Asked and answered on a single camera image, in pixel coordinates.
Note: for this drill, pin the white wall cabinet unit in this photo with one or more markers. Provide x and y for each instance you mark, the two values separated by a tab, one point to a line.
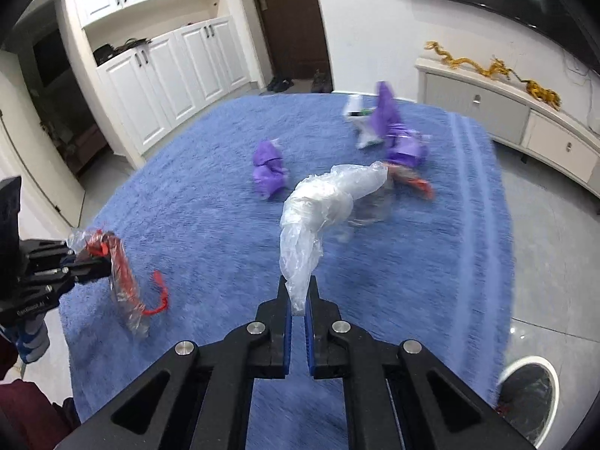
148	66

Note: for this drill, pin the white round trash bin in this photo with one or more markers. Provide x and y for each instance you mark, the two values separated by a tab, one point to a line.
528	397

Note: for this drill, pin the white paper pack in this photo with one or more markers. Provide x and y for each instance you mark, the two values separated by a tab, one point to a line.
364	120

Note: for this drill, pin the clear wrapper with red strip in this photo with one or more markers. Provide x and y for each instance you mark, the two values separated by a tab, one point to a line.
95	244

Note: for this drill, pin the small purple wrapper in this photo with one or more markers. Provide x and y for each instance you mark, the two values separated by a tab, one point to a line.
270	175

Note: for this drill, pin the purple tissue pack wrapper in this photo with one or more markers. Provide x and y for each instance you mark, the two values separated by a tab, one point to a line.
403	146

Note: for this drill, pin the clear plastic bag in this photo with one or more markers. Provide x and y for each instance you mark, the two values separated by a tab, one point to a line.
317	203

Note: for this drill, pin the golden dragon ornament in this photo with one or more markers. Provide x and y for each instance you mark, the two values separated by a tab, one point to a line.
495	68

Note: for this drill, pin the red snack wrapper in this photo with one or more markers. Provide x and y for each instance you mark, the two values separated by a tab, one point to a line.
404	175

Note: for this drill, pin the black shoes by door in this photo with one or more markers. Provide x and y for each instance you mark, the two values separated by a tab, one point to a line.
279	84

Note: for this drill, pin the blue white gloved left hand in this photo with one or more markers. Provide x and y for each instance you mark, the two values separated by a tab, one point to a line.
30	338

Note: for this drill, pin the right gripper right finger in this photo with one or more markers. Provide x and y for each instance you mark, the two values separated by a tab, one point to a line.
398	396

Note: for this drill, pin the blue towel table cover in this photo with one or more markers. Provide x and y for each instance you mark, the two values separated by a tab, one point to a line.
440	272

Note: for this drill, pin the brown shoes by door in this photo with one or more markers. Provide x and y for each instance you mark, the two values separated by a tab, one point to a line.
321	83

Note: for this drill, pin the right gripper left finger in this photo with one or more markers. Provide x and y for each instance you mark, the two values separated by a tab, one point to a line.
196	396

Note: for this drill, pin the dark brown entrance door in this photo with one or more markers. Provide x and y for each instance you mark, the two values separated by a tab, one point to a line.
294	33

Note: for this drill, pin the white TV console cabinet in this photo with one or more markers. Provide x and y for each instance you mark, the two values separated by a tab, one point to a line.
513	118

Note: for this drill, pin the golden tiger ornament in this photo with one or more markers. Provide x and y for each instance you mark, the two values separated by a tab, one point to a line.
543	94

